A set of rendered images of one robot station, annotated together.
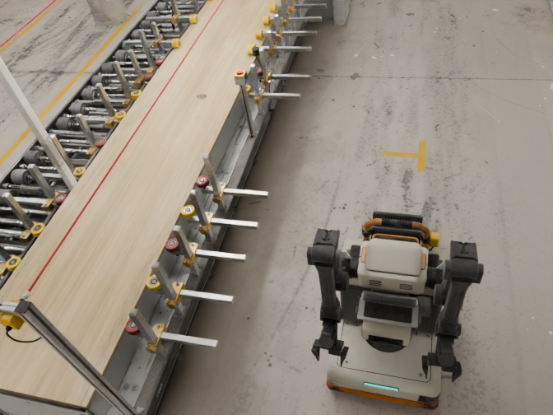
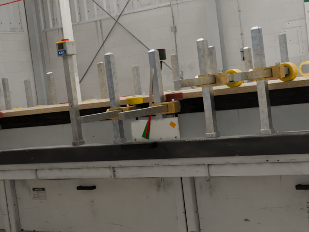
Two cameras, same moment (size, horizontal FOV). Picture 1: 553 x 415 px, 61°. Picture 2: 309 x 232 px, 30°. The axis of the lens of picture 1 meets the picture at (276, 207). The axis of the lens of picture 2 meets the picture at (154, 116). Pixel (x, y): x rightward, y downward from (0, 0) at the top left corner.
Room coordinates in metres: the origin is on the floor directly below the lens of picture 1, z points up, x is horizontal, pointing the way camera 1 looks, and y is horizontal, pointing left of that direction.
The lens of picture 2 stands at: (3.80, -2.65, 0.95)
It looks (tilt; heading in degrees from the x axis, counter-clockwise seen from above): 3 degrees down; 103
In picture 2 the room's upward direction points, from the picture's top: 7 degrees counter-clockwise
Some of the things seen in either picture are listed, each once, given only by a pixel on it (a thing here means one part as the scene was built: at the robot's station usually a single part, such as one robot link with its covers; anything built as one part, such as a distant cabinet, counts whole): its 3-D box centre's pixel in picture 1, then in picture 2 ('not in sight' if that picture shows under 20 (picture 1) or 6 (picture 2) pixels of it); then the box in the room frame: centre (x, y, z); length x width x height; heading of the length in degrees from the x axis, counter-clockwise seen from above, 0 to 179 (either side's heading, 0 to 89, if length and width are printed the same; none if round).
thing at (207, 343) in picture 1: (175, 338); not in sight; (1.16, 0.60, 0.83); 0.43 x 0.03 x 0.04; 69
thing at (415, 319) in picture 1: (388, 310); not in sight; (1.01, -0.39, 0.99); 0.28 x 0.16 x 0.22; 68
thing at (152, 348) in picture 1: (156, 338); not in sight; (1.18, 0.69, 0.83); 0.14 x 0.06 x 0.05; 159
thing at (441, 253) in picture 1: (390, 287); not in sight; (1.36, -0.54, 0.59); 0.55 x 0.34 x 0.83; 68
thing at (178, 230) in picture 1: (188, 255); not in sight; (1.63, 0.52, 0.87); 0.04 x 0.04 x 0.48; 69
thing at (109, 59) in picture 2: (257, 93); (115, 103); (3.03, -0.02, 0.89); 0.04 x 0.04 x 0.48; 69
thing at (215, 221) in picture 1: (222, 222); not in sight; (1.86, 0.33, 0.82); 0.43 x 0.03 x 0.04; 69
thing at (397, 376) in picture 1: (385, 339); not in sight; (1.28, -0.50, 0.16); 0.67 x 0.64 x 0.25; 158
